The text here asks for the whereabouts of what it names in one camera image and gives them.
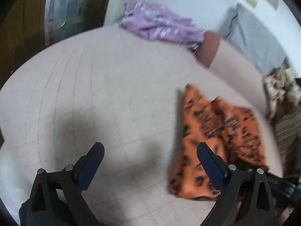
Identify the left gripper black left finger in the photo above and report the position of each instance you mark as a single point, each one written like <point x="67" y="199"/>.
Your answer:
<point x="56" y="198"/>

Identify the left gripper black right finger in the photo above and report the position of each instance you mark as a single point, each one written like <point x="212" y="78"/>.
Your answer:
<point x="245" y="196"/>

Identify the orange black floral garment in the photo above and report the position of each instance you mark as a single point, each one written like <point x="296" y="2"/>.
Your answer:
<point x="231" y="132"/>

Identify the striped beige cloth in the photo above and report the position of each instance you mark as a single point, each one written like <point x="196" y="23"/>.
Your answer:
<point x="287" y="132"/>

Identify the cream floral crumpled cloth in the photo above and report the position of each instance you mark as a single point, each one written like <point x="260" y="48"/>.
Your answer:
<point x="282" y="91"/>

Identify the pink bolster with brown end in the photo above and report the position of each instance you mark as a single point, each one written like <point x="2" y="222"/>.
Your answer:
<point x="217" y="55"/>

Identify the grey pillow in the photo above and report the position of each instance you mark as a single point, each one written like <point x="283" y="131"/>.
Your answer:
<point x="250" y="37"/>

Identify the dark wooden glass door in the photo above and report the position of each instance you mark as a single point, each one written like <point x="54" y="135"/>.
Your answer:
<point x="29" y="26"/>

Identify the purple floral cloth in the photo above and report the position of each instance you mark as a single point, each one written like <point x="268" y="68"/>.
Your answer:
<point x="153" y="21"/>

